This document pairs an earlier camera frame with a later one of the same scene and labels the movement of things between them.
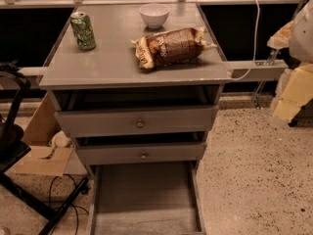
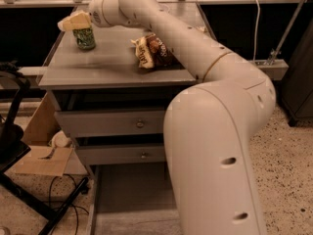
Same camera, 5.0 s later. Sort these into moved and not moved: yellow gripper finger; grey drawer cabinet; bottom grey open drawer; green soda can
Moved: yellow gripper finger
Not moved: bottom grey open drawer; grey drawer cabinet; green soda can
